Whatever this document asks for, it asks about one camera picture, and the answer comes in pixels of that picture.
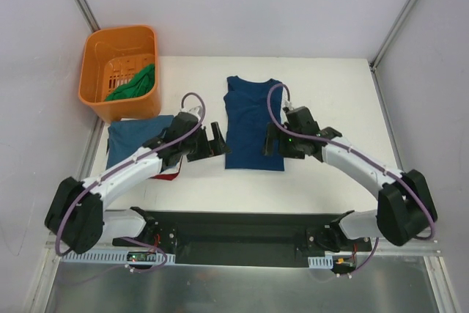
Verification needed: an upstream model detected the dark blue t shirt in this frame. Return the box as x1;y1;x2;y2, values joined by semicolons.
224;76;284;172

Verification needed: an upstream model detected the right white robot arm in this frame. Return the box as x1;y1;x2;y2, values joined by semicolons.
263;107;437;252

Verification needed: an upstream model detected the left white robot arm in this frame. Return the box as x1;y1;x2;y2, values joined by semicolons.
44;111;231;254

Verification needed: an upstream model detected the folded red t shirt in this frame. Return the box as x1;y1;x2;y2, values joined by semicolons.
152;169;180;181

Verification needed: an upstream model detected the green t shirt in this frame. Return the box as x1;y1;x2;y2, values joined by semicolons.
105;64;155;101

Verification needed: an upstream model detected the folded light blue t shirt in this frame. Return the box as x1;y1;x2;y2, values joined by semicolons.
106;115;174;169

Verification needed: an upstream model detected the orange plastic basket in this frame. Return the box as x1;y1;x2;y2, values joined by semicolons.
78;25;161;123

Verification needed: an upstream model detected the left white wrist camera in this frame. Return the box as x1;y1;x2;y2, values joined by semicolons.
183;106;203;117

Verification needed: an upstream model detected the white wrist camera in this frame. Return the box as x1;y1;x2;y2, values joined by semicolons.
282;99;292;110
183;106;203;117

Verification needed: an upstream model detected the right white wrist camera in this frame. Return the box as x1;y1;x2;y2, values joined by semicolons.
282;99;292;110

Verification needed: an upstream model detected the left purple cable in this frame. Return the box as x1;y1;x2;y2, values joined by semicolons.
55;92;205;273

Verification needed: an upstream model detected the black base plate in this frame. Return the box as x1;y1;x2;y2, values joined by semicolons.
111;210;374;266

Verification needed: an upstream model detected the left slotted cable duct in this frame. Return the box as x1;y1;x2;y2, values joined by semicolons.
62;250;176;265

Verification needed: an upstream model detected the slotted cable duct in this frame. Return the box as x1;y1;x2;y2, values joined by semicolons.
308;255;334;270
62;250;176;265

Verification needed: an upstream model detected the right slotted cable duct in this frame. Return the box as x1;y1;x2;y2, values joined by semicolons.
308;255;334;270

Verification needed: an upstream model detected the aluminium rail frame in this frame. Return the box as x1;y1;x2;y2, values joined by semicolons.
44;232;442;257

